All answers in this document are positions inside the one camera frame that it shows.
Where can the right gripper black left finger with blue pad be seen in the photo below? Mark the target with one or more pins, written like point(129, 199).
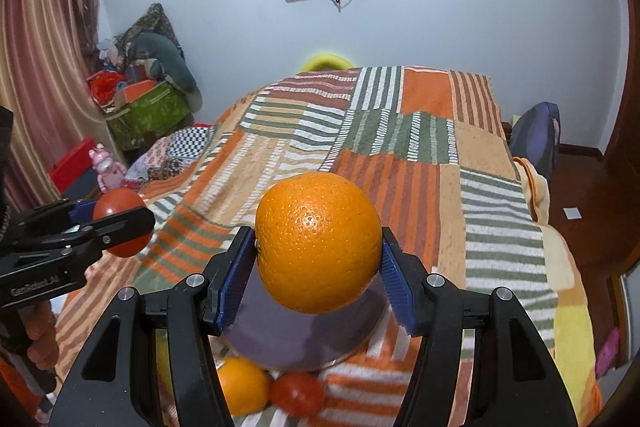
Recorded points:
point(114, 380)

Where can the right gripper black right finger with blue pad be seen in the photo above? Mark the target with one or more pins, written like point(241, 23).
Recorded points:
point(514, 379)

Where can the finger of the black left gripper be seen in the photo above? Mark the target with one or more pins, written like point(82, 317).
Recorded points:
point(120, 228)

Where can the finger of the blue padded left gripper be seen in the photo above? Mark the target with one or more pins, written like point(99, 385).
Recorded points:
point(82, 213)

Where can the red tomato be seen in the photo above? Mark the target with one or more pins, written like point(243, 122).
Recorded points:
point(298, 394)
point(116, 201)

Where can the large orange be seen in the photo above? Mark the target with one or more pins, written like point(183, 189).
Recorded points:
point(319, 242)

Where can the hand holding left gripper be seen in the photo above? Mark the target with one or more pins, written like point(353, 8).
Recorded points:
point(40, 328)

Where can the red plastic box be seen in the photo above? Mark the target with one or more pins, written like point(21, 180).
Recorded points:
point(68, 169)

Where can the pink toy figure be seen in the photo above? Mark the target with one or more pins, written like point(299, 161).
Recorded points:
point(110, 173)

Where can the yellow blanket at bedside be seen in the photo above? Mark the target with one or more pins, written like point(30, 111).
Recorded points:
point(573, 350)

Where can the pink slipper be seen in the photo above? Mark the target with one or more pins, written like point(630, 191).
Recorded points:
point(607, 355)

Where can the checkered black white cloth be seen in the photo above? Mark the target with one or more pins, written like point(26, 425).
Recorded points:
point(188, 143)

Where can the green floral storage box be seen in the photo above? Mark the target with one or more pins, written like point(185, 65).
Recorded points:
point(151, 116)

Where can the small orange on bed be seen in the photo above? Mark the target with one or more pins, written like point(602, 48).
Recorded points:
point(245, 386)

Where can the striped pink curtain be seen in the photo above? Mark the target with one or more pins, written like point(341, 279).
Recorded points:
point(48, 52)

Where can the purple round plate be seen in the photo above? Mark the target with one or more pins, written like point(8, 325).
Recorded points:
point(280, 339)

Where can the teal stuffed pillow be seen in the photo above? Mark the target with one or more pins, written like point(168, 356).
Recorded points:
point(152, 45)

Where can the white paper on floor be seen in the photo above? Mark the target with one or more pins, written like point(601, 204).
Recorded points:
point(572, 213)

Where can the red tomato on bed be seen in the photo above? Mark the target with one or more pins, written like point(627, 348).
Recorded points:
point(298, 394)

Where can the striped patchwork bedspread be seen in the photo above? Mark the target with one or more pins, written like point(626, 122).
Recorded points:
point(425, 145)

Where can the yellow green round cushion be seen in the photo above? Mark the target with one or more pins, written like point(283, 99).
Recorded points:
point(326, 61)

